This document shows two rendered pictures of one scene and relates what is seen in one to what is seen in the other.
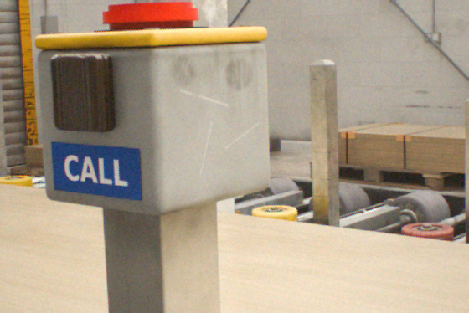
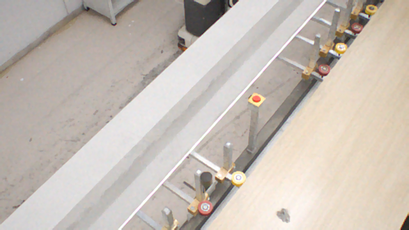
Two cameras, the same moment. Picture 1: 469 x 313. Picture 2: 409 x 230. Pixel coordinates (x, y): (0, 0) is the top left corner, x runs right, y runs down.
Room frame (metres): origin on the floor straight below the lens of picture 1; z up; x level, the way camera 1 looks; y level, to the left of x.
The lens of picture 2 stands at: (0.08, -1.43, 3.08)
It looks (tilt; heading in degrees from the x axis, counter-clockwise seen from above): 53 degrees down; 89
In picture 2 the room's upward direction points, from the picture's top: 3 degrees counter-clockwise
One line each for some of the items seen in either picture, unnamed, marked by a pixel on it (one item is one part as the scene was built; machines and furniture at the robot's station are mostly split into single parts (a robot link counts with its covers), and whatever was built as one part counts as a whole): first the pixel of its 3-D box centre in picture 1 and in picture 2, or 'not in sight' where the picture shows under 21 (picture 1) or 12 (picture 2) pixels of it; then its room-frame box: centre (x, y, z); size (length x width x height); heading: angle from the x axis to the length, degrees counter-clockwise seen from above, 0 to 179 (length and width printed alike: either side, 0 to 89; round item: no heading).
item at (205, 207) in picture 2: not in sight; (205, 211); (0.07, -0.43, 0.85); 0.08 x 0.08 x 0.11
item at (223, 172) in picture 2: not in sight; (225, 171); (0.20, -0.19, 0.84); 0.14 x 0.06 x 0.05; 49
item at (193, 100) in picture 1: (155, 121); (255, 103); (0.39, 0.03, 1.18); 0.07 x 0.07 x 0.08; 49
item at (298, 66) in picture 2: not in sight; (296, 66); (0.77, 0.62, 0.80); 0.43 x 0.03 x 0.04; 139
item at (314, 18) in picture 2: not in sight; (330, 25); (1.09, 1.00, 0.81); 0.43 x 0.03 x 0.04; 139
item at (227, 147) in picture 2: not in sight; (227, 166); (0.22, -0.17, 0.87); 0.04 x 0.04 x 0.48; 49
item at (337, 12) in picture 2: not in sight; (331, 35); (1.03, 0.78, 0.93); 0.04 x 0.04 x 0.48; 49
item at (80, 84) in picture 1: (82, 92); not in sight; (0.36, 0.05, 1.20); 0.03 x 0.01 x 0.03; 49
